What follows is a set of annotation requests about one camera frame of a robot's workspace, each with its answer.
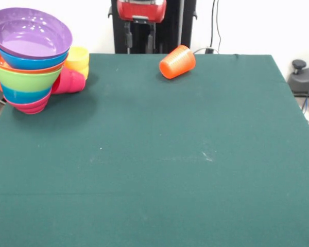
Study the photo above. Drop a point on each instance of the large blue bowl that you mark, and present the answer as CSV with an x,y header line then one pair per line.
x,y
33,63

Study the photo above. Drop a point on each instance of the pink bowl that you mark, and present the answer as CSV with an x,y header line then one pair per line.
x,y
32,108

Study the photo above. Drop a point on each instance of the purple bowl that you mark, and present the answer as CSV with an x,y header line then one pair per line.
x,y
28,36

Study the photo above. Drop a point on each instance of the yellow cup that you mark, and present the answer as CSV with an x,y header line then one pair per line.
x,y
78,59

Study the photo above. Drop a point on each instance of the pink cup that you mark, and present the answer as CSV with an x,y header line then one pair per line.
x,y
70,81

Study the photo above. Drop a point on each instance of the green bowl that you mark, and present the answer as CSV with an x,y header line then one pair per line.
x,y
25,82

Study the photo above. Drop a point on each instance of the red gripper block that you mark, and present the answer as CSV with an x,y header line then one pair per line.
x,y
141,11

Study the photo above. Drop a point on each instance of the orange cup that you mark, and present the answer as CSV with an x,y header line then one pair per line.
x,y
177,63

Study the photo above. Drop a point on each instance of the dark green tablecloth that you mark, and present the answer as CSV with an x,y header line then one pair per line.
x,y
247,205

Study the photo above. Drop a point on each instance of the small blue bowl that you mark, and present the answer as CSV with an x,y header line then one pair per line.
x,y
25,97

